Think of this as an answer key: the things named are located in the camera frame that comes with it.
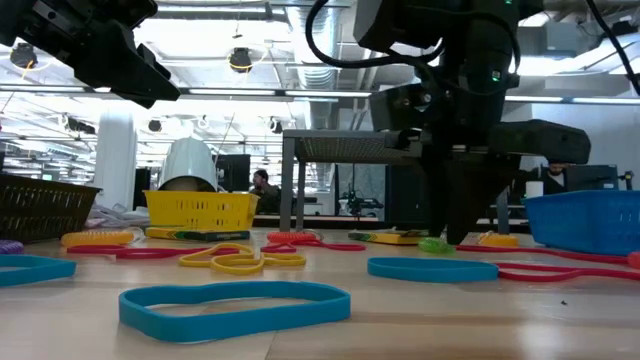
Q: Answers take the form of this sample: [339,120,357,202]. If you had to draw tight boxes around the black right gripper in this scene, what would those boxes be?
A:
[369,82,592,246]

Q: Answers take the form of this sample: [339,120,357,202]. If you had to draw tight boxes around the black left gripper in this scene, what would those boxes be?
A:
[0,0,181,109]

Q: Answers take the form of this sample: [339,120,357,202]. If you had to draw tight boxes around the green spiral keychain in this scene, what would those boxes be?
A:
[417,237,457,255]

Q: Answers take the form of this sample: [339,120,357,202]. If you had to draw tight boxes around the yellow spiral keychain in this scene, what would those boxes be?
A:
[60,229,136,248]
[477,232,521,249]

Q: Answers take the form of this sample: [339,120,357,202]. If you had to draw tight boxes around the blue rubber band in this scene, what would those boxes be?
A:
[0,254,78,289]
[118,279,352,345]
[367,256,501,284]

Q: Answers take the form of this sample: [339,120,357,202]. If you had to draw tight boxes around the yellow green crayon box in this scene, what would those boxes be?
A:
[144,226,251,243]
[348,229,431,246]

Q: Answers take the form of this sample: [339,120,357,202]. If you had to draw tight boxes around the red rubber band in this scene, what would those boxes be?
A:
[494,262,640,283]
[259,238,367,254]
[66,243,241,261]
[454,243,632,266]

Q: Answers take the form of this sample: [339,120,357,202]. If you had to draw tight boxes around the black desktop machine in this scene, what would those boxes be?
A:
[339,188,385,217]

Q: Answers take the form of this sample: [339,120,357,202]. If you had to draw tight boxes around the person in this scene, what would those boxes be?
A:
[248,168,282,216]
[537,160,571,196]

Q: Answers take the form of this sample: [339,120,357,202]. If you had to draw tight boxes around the white column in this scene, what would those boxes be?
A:
[94,110,139,211]

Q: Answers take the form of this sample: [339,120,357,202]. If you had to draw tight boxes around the black ceiling spotlight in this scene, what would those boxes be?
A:
[228,47,254,74]
[9,42,39,70]

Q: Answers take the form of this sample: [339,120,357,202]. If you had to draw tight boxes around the blue plastic basket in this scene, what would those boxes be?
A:
[523,189,640,257]

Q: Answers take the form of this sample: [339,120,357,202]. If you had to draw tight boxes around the black background monitor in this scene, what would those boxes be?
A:
[215,153,252,194]
[566,163,621,193]

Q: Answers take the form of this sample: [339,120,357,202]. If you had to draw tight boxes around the long ceiling light strip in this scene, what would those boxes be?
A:
[504,94,640,106]
[187,88,374,99]

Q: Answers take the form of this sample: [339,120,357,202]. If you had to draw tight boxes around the yellow plastic basket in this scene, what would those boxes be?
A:
[143,189,260,232]

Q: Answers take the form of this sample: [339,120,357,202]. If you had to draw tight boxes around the black plastic basket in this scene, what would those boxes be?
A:
[0,173,103,245]

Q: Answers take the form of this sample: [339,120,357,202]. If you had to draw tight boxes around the yellow rubber band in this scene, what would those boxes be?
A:
[178,242,308,277]

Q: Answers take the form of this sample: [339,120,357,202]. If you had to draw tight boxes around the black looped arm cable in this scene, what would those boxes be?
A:
[304,0,446,70]

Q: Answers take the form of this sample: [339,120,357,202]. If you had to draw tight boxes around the silver ventilation duct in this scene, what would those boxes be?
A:
[289,4,346,131]

